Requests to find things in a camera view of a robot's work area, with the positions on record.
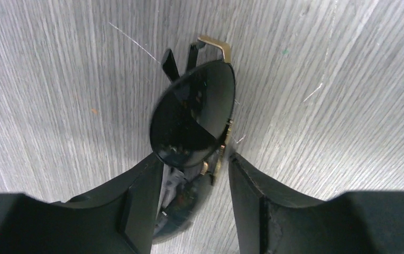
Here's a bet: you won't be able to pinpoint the black sunglasses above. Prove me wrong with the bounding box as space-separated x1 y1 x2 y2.
149 35 236 244

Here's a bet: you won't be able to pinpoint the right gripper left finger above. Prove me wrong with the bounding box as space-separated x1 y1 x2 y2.
0 155 163 253

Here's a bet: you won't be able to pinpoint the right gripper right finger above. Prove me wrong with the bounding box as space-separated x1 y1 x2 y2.
228 153 404 253

